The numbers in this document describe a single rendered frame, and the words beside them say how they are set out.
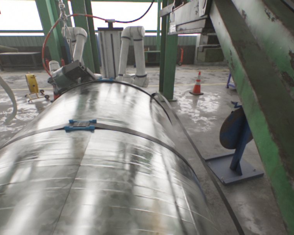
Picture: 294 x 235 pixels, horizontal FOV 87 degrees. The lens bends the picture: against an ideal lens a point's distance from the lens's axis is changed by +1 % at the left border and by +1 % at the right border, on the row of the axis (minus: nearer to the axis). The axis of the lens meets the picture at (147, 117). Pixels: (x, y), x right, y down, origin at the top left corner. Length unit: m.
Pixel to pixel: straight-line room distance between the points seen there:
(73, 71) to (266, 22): 1.24
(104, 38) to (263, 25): 2.17
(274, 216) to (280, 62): 2.10
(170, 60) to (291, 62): 4.17
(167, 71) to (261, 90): 4.13
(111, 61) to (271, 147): 2.28
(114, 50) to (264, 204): 2.65
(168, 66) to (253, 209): 3.50
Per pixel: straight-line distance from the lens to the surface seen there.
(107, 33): 2.42
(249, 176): 2.54
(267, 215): 2.31
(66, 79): 1.41
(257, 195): 2.43
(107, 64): 2.43
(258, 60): 0.45
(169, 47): 4.39
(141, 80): 2.12
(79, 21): 4.42
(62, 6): 1.44
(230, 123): 2.12
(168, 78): 4.50
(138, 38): 2.00
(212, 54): 1.57
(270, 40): 0.36
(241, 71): 0.42
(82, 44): 2.01
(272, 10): 0.38
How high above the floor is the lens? 1.66
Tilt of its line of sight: 27 degrees down
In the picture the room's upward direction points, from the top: straight up
